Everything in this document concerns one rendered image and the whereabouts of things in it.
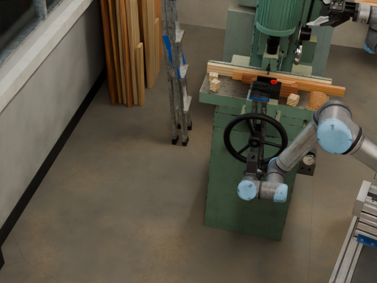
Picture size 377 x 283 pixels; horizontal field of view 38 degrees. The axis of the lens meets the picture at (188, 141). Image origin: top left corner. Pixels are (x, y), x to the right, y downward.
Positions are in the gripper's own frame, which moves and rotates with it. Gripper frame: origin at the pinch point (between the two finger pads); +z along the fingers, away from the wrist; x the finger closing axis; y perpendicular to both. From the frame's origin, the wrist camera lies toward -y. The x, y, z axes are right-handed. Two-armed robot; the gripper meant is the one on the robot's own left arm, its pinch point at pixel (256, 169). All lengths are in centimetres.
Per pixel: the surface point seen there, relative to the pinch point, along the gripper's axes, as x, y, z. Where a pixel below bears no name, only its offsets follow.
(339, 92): 33, -37, 25
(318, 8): 18, -74, 25
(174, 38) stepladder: -62, -56, 76
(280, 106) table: 7.2, -28.2, 11.7
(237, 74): -15.7, -40.4, 22.2
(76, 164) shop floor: -120, 28, 75
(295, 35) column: 9, -62, 33
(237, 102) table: -12.9, -28.1, 11.3
